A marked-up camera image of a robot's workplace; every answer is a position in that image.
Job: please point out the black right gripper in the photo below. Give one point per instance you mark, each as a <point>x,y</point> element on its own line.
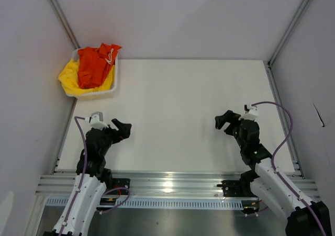
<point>229,116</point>

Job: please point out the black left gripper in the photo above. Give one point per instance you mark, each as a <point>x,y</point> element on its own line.
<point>124,128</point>

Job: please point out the orange shorts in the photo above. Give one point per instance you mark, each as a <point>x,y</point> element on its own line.
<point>95,64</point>

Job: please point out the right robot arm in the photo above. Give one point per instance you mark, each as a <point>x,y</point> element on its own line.
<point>298,212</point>

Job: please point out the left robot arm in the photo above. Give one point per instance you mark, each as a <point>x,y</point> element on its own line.
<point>93,180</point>

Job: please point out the yellow shorts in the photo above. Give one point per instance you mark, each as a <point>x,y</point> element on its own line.
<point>69,80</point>

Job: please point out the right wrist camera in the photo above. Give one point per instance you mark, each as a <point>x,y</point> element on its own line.
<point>250,111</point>

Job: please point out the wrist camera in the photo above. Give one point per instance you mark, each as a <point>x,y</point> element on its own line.
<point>96,121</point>
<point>250,111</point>

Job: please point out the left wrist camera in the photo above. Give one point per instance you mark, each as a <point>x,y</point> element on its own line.
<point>96,121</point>

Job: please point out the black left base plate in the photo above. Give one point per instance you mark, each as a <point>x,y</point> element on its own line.
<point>120,182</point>

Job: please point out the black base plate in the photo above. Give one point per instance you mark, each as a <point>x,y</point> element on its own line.
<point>233,188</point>
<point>120,182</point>

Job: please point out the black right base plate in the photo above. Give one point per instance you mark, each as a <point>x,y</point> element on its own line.
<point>233,188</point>

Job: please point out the aluminium mounting rail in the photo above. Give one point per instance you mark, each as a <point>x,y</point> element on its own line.
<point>147,185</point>

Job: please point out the slotted cable duct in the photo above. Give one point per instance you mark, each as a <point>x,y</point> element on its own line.
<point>194,204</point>

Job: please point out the right aluminium frame post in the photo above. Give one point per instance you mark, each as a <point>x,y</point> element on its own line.
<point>293,24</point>

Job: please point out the aluminium frame post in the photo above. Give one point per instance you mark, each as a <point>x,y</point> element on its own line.
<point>64,22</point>
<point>293,24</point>

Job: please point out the left aluminium frame post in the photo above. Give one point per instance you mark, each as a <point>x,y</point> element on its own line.
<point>64,22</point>

